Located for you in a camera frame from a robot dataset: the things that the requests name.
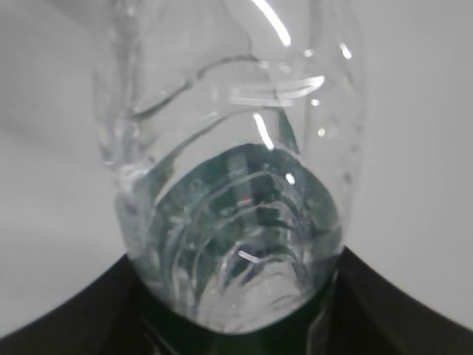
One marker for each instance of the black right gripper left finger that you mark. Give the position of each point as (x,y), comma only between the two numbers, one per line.
(102,319)

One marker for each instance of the clear green-label water bottle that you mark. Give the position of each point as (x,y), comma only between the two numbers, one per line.
(233,133)

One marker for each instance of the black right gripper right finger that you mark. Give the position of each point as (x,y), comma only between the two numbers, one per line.
(366,314)

